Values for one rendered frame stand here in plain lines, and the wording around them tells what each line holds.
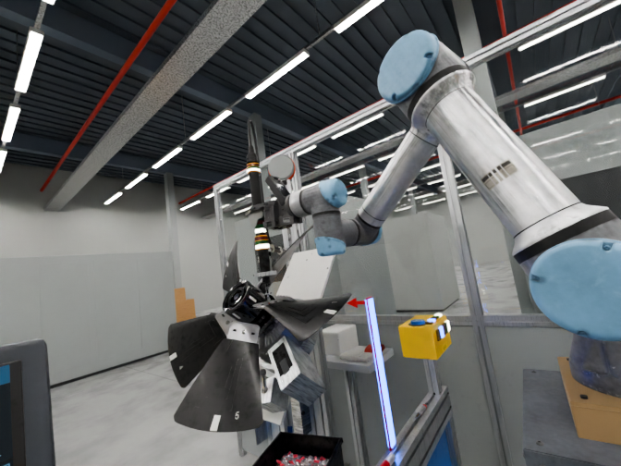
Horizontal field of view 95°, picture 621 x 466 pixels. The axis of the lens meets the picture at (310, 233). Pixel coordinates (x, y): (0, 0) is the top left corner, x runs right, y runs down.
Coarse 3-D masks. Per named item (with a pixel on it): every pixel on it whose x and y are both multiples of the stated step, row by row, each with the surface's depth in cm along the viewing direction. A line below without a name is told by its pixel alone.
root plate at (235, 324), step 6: (234, 324) 88; (240, 324) 89; (246, 324) 89; (240, 330) 87; (246, 330) 88; (252, 330) 88; (258, 330) 89; (228, 336) 85; (234, 336) 86; (240, 336) 86; (246, 336) 86; (252, 336) 87; (252, 342) 86
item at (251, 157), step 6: (252, 150) 94; (252, 156) 93; (252, 162) 96; (258, 252) 90; (264, 252) 89; (258, 258) 90; (264, 258) 89; (264, 264) 89; (264, 270) 88; (264, 276) 89; (264, 282) 88
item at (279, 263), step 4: (308, 228) 101; (304, 232) 97; (300, 236) 95; (296, 240) 94; (300, 240) 109; (292, 244) 94; (296, 244) 103; (288, 248) 94; (292, 248) 101; (296, 248) 110; (284, 252) 94; (288, 252) 101; (292, 252) 108; (280, 256) 94; (284, 256) 99; (288, 256) 106; (276, 260) 95; (280, 260) 98; (284, 260) 103; (276, 264) 98; (280, 264) 102; (284, 264) 106; (272, 268) 96; (276, 268) 101; (280, 268) 105; (276, 272) 103
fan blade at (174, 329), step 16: (192, 320) 99; (208, 320) 97; (176, 336) 101; (192, 336) 98; (208, 336) 96; (224, 336) 95; (176, 352) 99; (192, 352) 97; (208, 352) 96; (176, 368) 97; (192, 368) 96
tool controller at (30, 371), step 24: (0, 360) 19; (24, 360) 20; (0, 384) 18; (24, 384) 19; (48, 384) 20; (0, 408) 18; (24, 408) 19; (48, 408) 20; (0, 432) 17; (24, 432) 18; (48, 432) 19; (0, 456) 17; (24, 456) 18; (48, 456) 19
